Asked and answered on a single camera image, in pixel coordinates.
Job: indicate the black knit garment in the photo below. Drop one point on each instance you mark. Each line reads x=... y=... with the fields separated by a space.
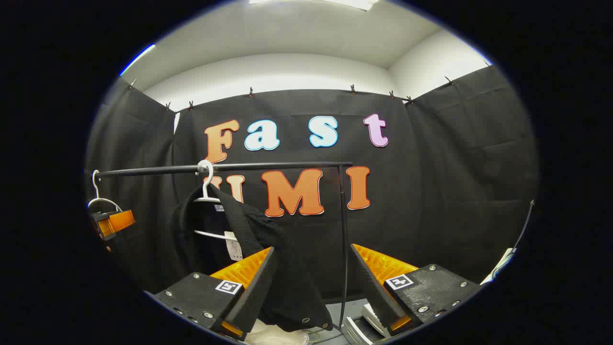
x=297 y=287

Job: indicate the white plastic hanger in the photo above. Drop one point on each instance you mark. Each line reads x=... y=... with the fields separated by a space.
x=96 y=189
x=206 y=191

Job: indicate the black clothes rack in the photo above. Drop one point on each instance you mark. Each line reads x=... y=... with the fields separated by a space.
x=268 y=166

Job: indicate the white flat board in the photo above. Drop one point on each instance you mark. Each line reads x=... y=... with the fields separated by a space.
x=500 y=266

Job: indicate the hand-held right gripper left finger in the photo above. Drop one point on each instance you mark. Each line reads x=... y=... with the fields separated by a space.
x=254 y=297

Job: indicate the row of small black clips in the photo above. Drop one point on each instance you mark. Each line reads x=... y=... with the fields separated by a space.
x=250 y=91

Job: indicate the black backdrop cloth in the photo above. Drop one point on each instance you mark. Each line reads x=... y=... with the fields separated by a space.
x=455 y=167

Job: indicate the white slatted panel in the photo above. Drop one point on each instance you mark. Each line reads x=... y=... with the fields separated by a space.
x=357 y=330

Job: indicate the long ceiling light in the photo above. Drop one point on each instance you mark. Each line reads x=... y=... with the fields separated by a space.
x=335 y=3

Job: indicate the thin black pole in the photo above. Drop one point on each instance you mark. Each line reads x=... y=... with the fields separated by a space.
x=524 y=225

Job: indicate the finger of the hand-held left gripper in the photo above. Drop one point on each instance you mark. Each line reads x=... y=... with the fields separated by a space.
x=122 y=219

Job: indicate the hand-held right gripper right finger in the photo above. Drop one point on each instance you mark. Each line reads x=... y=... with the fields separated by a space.
x=376 y=292

